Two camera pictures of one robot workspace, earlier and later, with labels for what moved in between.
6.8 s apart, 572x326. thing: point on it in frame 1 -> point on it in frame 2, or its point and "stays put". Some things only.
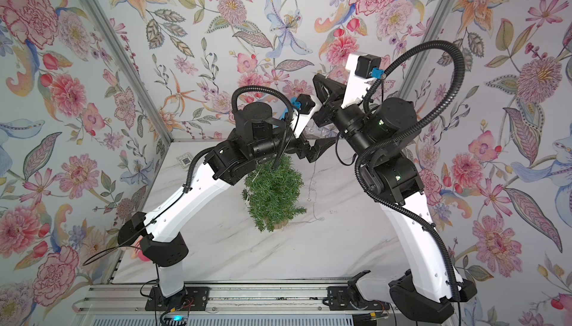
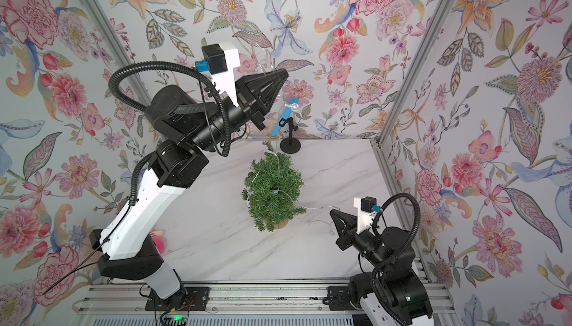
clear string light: (312, 208) -> (296, 107)
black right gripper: (332, 94) -> (347, 225)
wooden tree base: (281, 225) stays put
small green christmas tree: (273, 194) stays put
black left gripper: (310, 152) -> (252, 104)
